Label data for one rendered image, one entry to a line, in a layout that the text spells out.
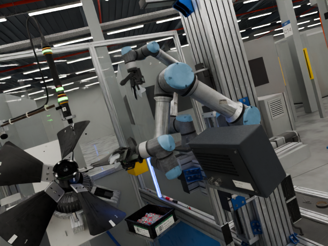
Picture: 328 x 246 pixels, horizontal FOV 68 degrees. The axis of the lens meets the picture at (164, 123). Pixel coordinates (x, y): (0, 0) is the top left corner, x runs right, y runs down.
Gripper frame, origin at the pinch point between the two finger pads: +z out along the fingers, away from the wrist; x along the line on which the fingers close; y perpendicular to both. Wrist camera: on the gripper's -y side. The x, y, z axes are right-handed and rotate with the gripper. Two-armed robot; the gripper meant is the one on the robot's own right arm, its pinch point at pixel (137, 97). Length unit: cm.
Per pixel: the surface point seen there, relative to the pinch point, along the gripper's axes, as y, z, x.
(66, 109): -50, -3, -27
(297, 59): 581, 0, 246
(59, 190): -66, 35, -28
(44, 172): -69, 25, -21
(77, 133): -48, 11, -14
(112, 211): -47, 51, -41
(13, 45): -45, -298, 716
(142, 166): -12.8, 45.2, -3.6
